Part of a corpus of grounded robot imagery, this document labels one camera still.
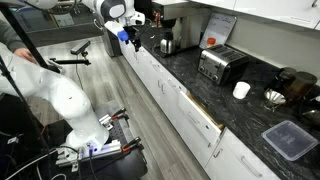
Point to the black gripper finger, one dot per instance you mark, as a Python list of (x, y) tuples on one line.
[(133, 33), (137, 44)]

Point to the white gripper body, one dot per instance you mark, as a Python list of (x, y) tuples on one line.
[(115, 28)]

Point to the white wooden drawer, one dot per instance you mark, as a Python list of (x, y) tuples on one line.
[(199, 120)]

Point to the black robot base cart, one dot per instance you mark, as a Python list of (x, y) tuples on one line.
[(123, 160)]

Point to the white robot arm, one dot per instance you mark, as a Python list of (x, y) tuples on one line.
[(66, 97)]

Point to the left white drawer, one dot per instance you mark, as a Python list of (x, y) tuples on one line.
[(162, 85)]

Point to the white mug on counter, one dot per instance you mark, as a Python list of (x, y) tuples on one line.
[(241, 89)]

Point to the steel coffee carafe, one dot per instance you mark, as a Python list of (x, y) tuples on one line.
[(167, 43)]

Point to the black coffee maker machine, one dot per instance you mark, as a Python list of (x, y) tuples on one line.
[(184, 18)]

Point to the orange lid creamer jar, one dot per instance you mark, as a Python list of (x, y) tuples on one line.
[(211, 42)]

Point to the small whiteboard sign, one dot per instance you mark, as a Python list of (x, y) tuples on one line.
[(218, 27)]

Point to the black steel toaster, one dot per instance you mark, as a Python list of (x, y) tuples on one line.
[(222, 64)]

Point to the person in grey sleeve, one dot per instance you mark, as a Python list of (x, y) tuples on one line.
[(13, 42)]

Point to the white lower cabinet door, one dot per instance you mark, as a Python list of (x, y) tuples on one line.
[(233, 160)]

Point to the white upper cabinets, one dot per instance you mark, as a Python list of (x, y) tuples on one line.
[(305, 13)]

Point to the clear plastic container lid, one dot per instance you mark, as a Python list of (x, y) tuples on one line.
[(289, 140)]

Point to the black camera on tripod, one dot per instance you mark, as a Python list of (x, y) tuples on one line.
[(79, 49)]

